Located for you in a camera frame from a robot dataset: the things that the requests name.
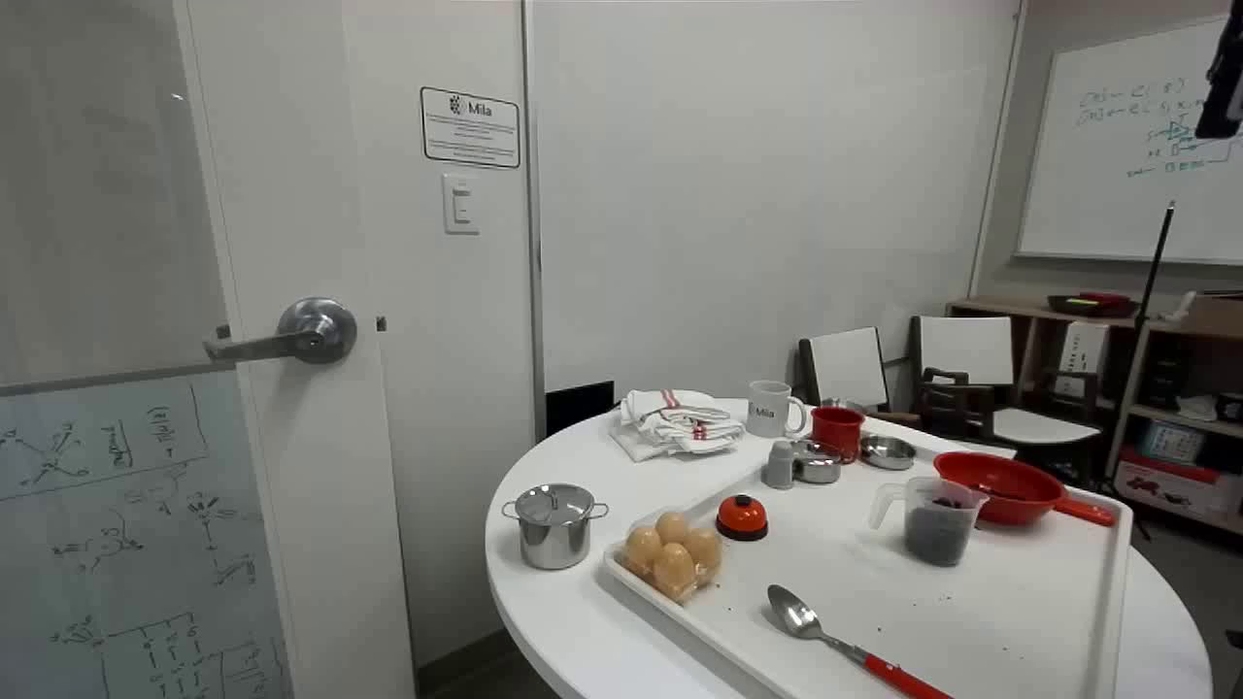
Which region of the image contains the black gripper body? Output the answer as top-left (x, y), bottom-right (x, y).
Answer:
top-left (1204, 0), bottom-right (1243, 97)

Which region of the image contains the red bowl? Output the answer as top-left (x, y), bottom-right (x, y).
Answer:
top-left (933, 451), bottom-right (1069, 528)

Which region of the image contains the small steel bowl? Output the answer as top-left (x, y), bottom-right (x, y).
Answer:
top-left (858, 433), bottom-right (919, 474)

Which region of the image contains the black pole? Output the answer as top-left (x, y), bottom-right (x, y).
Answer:
top-left (1099, 201), bottom-right (1181, 495)

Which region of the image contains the wooden shelf unit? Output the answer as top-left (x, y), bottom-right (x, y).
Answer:
top-left (946, 289), bottom-right (1243, 535)

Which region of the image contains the flat red item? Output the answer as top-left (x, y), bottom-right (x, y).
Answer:
top-left (1045, 292), bottom-right (1138, 324)

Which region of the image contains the white backed black chair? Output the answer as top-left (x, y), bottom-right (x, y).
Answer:
top-left (792, 324), bottom-right (892, 412)
top-left (912, 310), bottom-right (1020, 439)

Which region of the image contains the red and white box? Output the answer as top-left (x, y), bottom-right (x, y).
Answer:
top-left (1113, 442), bottom-right (1243, 523)

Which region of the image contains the red mug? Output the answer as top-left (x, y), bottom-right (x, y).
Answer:
top-left (808, 405), bottom-right (871, 465)

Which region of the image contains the small steel dish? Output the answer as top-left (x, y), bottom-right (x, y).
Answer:
top-left (792, 442), bottom-right (841, 490)

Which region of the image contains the white mug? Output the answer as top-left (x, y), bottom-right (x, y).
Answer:
top-left (742, 377), bottom-right (813, 442)

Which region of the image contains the white tray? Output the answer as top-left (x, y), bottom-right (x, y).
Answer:
top-left (594, 415), bottom-right (1138, 699)

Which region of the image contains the orange call bell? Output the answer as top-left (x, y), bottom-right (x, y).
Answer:
top-left (710, 495), bottom-right (771, 543)

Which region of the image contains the white cloth with red stripes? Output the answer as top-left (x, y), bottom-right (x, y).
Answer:
top-left (608, 385), bottom-right (749, 465)

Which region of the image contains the black box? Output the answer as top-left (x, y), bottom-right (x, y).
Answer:
top-left (540, 374), bottom-right (620, 439)

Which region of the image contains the steel pot with lid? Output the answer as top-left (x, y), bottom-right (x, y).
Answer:
top-left (502, 482), bottom-right (615, 575)

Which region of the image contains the white door with glass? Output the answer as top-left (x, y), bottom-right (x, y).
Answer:
top-left (0, 0), bottom-right (420, 699)

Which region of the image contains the steel spoon with red handle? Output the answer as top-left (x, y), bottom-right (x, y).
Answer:
top-left (761, 582), bottom-right (954, 699)

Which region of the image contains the white wall notice sign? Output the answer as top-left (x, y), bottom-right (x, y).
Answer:
top-left (414, 82), bottom-right (523, 176)

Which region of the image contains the white light switch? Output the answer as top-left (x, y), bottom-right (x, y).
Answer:
top-left (437, 176), bottom-right (483, 237)

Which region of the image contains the silver door lever handle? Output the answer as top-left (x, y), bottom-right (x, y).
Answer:
top-left (200, 297), bottom-right (362, 369)

